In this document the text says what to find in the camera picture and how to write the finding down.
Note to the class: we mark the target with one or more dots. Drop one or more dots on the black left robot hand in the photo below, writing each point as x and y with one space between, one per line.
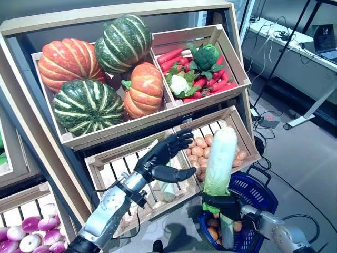
160 155

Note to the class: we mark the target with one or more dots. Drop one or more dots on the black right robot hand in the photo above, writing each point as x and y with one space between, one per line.
226 205

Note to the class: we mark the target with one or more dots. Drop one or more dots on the blue plastic shopping basket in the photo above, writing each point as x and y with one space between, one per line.
252 195

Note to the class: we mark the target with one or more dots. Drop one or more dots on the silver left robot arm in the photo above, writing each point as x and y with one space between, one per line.
110 210

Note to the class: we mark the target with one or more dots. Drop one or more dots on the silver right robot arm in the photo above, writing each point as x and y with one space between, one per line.
276 229

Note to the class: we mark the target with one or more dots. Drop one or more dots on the small orange fruit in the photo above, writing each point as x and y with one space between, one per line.
212 233

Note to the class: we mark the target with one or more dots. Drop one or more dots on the wooden cabbage crate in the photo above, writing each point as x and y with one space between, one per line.
119 171

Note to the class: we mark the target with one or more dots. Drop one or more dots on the wooden pumpkin crate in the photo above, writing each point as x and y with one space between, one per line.
105 129

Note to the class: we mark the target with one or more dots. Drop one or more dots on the wooden potato crate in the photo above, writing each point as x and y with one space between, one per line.
210 120

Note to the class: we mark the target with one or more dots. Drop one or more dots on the red carrot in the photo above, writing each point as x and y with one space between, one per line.
219 60
200 83
223 86
216 79
169 56
171 64
193 100

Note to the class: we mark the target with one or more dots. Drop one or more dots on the black round object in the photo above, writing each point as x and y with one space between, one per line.
259 146

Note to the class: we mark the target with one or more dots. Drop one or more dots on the small orange pumpkin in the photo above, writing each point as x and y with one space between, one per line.
143 89

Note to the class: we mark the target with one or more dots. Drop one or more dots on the white cauliflower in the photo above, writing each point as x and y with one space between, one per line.
179 84

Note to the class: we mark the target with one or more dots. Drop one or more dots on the black left robot foot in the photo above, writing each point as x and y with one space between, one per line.
158 247

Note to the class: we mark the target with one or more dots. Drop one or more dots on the green striped pumpkin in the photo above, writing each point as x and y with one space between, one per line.
123 42
87 108

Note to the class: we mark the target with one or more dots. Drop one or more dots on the grey device box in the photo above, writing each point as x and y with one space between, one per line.
269 124

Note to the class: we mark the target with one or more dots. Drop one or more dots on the power adapter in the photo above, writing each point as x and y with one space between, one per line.
255 112

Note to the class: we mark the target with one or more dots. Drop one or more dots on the green broccoli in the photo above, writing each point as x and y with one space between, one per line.
206 56

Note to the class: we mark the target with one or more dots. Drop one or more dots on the white desk leg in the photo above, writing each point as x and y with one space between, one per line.
297 122

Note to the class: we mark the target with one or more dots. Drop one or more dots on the wooden carrot crate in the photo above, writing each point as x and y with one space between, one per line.
181 39

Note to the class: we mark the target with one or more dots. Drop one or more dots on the large orange pumpkin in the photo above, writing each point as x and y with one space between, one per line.
68 60

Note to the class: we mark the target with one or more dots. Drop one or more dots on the wooden onion crate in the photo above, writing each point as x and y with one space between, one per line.
23 197

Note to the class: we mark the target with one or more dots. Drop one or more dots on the neighbouring wooden shelf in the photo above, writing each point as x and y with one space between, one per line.
15 168

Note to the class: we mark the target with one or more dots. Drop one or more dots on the wooden display shelf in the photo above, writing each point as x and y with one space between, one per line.
105 17

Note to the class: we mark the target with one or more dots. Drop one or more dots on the black stand pole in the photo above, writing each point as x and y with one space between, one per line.
281 52

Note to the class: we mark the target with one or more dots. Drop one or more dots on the white desk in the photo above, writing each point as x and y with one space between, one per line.
305 56

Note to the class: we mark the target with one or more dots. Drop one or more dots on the dark laptop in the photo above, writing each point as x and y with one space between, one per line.
325 37

